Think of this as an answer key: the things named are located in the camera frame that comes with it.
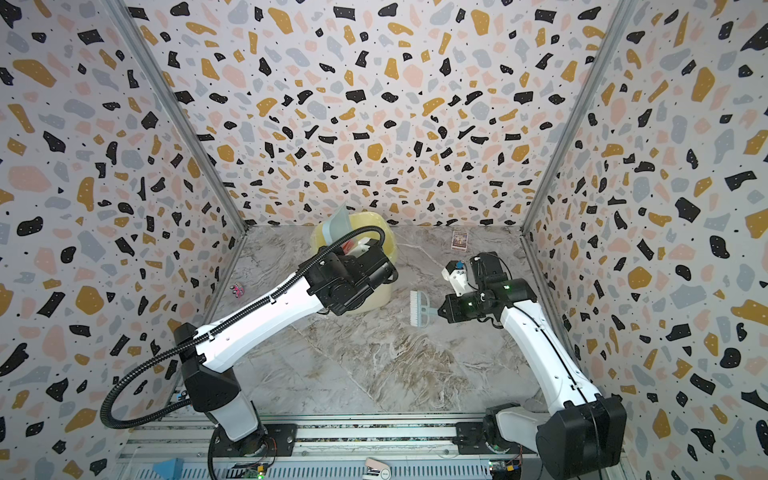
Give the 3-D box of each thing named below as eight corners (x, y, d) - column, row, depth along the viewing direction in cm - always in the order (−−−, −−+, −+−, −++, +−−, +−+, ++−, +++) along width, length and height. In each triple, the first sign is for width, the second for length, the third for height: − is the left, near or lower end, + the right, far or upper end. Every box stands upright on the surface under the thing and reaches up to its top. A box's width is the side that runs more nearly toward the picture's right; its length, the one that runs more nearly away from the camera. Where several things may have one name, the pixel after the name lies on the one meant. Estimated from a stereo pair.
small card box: (450, 249, 119) (451, 245, 117) (452, 234, 124) (453, 230, 122) (466, 251, 118) (467, 247, 116) (467, 236, 123) (468, 232, 121)
